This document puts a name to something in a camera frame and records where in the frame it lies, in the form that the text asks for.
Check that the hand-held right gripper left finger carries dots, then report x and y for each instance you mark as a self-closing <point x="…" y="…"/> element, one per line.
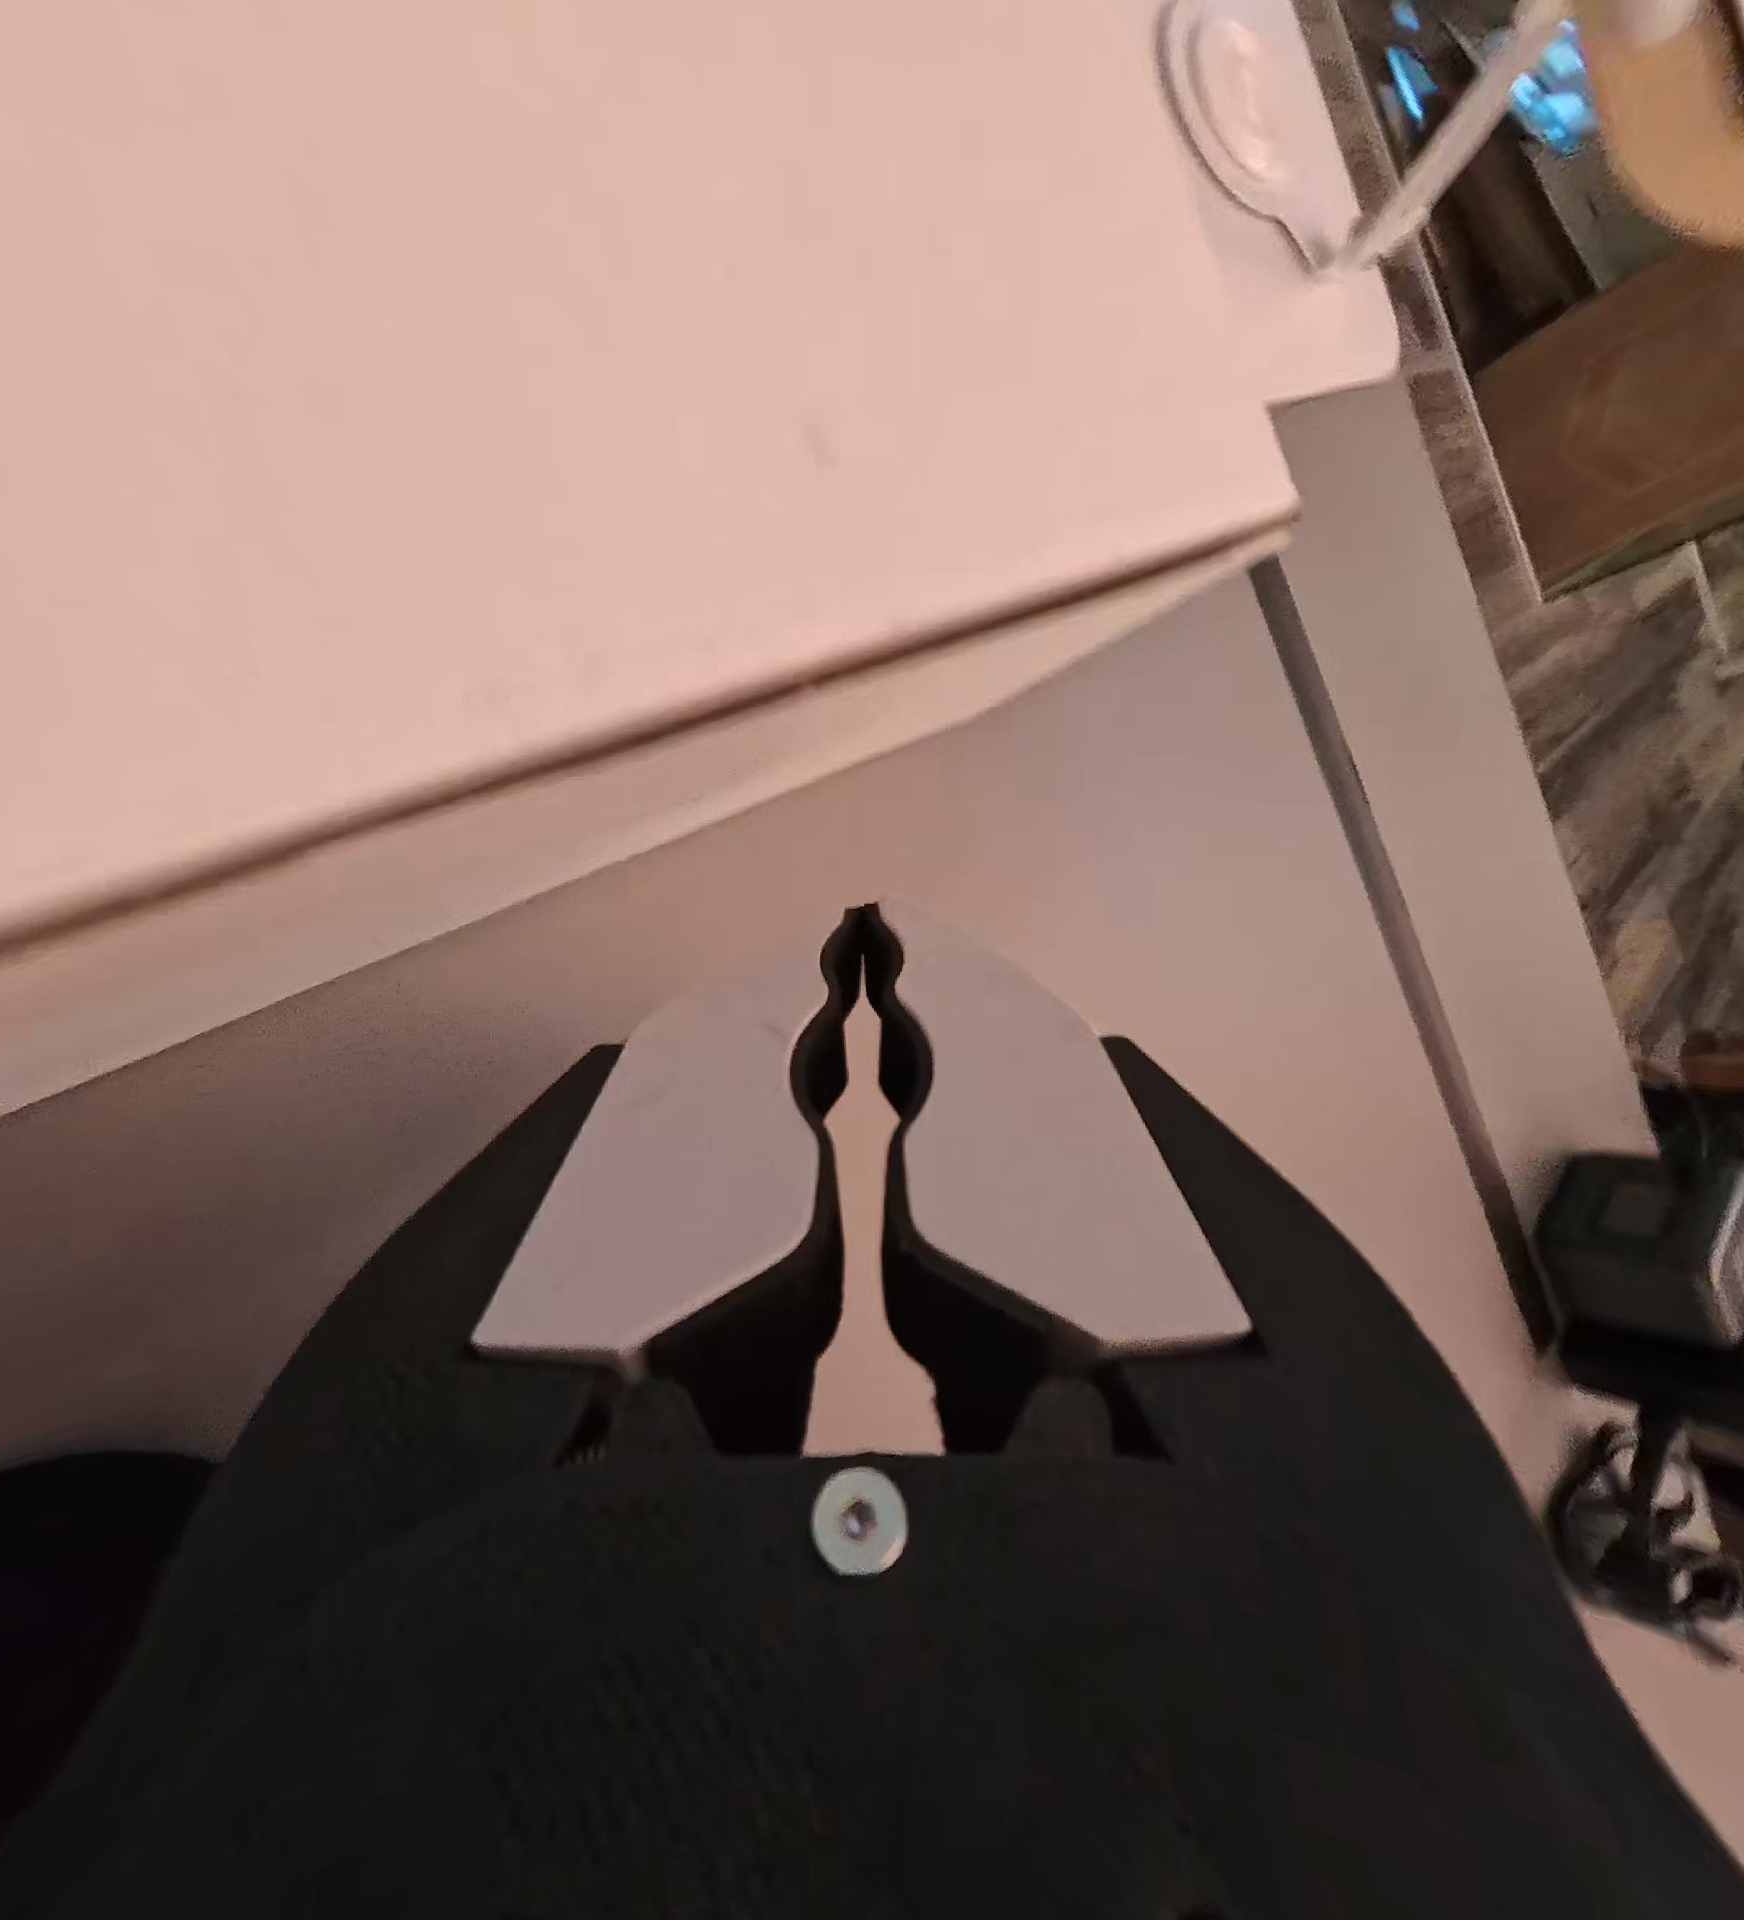
<point x="661" y="1185"/>

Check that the brown cardboard box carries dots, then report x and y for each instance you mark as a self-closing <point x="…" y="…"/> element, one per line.
<point x="1638" y="435"/>

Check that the white sign stand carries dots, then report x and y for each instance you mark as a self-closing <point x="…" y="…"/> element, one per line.
<point x="1352" y="322"/>

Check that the wooden table with rounded corner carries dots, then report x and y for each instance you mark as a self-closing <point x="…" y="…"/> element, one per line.
<point x="1683" y="166"/>

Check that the black camera on mount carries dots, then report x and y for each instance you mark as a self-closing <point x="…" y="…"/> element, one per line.
<point x="1638" y="1246"/>

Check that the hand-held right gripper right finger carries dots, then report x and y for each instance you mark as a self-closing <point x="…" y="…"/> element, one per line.
<point x="1068" y="1185"/>

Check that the white cardboard box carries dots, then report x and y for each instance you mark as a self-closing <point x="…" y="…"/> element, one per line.
<point x="513" y="377"/>

